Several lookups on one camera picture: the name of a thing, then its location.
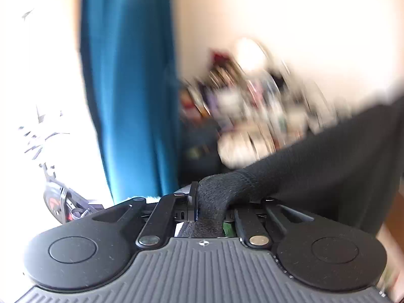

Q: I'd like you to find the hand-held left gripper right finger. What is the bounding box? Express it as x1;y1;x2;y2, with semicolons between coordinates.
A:
234;197;315;249

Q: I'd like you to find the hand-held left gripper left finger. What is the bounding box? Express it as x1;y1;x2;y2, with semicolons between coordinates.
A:
91;181;200;250

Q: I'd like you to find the black fleece sweater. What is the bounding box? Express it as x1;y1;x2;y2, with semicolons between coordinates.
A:
180;97;404;238

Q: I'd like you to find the blurred clutter pile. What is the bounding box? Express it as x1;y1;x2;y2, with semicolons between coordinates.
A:
179;37;349;168

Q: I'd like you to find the black exercise bike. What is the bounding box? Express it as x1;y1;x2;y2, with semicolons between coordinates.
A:
40;163;105;225

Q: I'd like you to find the blue curtain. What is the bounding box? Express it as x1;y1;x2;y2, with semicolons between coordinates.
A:
80;0;181;204

